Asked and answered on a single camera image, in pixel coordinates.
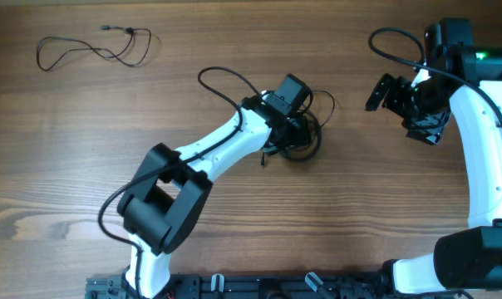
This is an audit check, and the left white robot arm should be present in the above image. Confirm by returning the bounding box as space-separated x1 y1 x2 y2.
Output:
117 74 313 298

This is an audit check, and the thick black USB cable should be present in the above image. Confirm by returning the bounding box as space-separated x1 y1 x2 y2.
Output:
259 107 323 168

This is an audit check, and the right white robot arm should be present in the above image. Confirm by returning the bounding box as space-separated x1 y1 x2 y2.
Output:
366 17 502 298

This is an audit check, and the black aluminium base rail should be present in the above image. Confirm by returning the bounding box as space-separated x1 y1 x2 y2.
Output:
84 272 396 299

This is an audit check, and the left camera black cable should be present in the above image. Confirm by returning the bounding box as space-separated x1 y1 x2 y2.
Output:
96 66 263 299

